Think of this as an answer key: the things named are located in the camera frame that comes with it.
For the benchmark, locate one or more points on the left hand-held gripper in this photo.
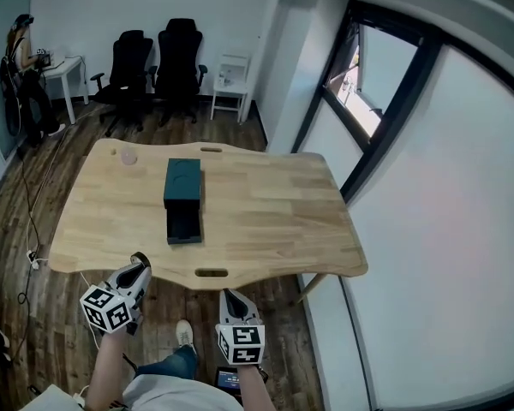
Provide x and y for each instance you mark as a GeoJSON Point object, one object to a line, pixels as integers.
{"type": "Point", "coordinates": [111, 298]}

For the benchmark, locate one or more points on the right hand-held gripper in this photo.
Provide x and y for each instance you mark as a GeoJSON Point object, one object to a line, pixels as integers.
{"type": "Point", "coordinates": [240, 332]}

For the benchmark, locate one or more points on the dark green drawer box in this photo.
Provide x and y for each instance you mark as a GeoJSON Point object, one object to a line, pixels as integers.
{"type": "Point", "coordinates": [183, 195]}

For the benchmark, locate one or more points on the small translucent round item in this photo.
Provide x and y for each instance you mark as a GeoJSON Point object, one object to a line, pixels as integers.
{"type": "Point", "coordinates": [128, 157]}

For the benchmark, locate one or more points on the person's left forearm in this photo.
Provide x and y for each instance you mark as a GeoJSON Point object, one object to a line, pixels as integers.
{"type": "Point", "coordinates": [107, 371]}

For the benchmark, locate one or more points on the person's right forearm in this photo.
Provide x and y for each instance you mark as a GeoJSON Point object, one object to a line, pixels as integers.
{"type": "Point", "coordinates": [250, 388]}

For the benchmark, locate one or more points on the black device with screen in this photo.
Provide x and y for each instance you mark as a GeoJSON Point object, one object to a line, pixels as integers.
{"type": "Point", "coordinates": [227, 378]}

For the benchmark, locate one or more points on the person's white shoe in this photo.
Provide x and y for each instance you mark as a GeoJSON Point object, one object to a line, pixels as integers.
{"type": "Point", "coordinates": [185, 334]}

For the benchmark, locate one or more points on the person's blue jeans leg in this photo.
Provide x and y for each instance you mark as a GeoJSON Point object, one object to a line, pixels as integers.
{"type": "Point", "coordinates": [171, 364]}

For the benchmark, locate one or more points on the wooden table leg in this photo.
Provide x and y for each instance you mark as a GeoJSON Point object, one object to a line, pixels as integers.
{"type": "Point", "coordinates": [312, 287]}

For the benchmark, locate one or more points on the person's white shirt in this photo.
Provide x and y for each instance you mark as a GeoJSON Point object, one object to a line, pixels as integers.
{"type": "Point", "coordinates": [175, 394]}

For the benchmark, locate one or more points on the white power strip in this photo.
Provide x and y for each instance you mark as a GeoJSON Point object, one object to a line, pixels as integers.
{"type": "Point", "coordinates": [33, 259]}

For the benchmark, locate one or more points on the white bag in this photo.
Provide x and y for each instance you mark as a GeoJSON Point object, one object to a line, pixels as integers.
{"type": "Point", "coordinates": [55, 400]}

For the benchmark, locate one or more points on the black office chair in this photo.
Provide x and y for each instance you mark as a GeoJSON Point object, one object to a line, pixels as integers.
{"type": "Point", "coordinates": [126, 71]}
{"type": "Point", "coordinates": [177, 62]}

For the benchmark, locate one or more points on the white wooden chair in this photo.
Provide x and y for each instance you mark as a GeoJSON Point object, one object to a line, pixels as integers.
{"type": "Point", "coordinates": [231, 81]}

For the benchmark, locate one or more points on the small white desk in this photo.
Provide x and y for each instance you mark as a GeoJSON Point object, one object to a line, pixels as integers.
{"type": "Point", "coordinates": [66, 69]}

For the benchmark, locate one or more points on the black window frame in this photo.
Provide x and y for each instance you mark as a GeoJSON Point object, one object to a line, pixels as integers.
{"type": "Point", "coordinates": [411, 97]}

